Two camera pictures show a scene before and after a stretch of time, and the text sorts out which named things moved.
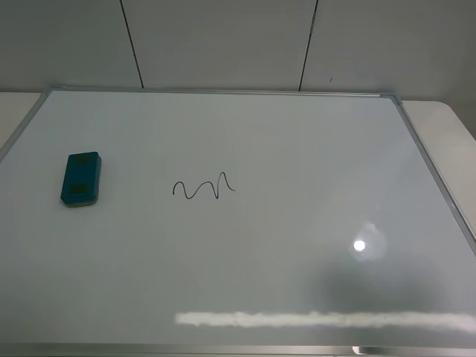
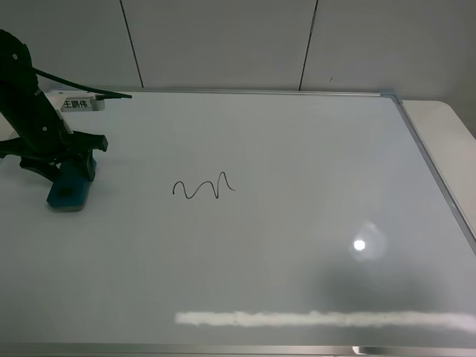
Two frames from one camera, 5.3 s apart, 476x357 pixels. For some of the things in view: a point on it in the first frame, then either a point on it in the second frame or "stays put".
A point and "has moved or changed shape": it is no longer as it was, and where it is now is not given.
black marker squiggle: x=216 y=196 stays put
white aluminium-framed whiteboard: x=232 y=224 stays put
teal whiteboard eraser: x=82 y=180 has moved or changed shape
